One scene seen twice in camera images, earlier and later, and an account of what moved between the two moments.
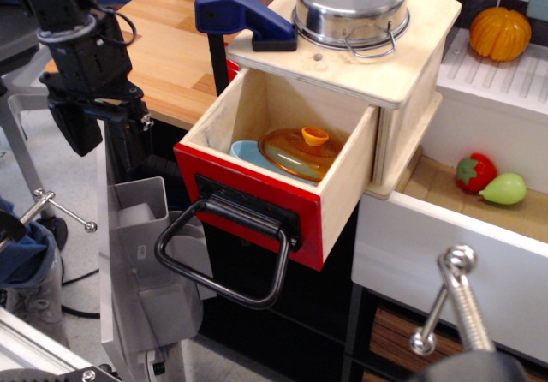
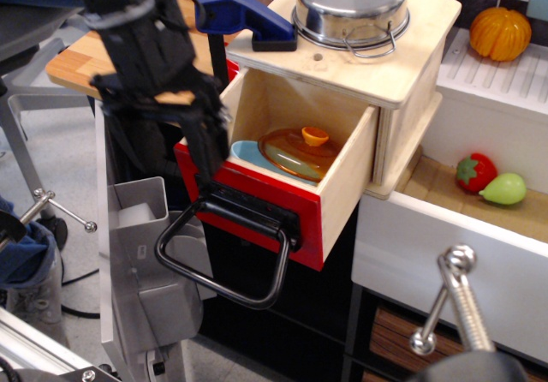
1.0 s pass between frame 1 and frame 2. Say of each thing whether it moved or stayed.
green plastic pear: stayed
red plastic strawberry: stayed
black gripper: moved
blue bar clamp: stayed
